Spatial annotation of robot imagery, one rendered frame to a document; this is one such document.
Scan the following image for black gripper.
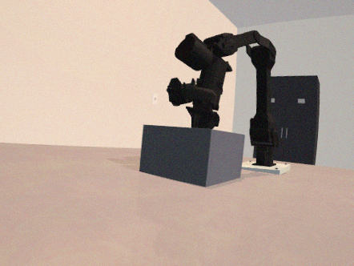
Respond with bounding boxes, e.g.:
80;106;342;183
182;75;223;129

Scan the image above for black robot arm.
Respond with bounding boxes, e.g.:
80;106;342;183
166;30;281;167

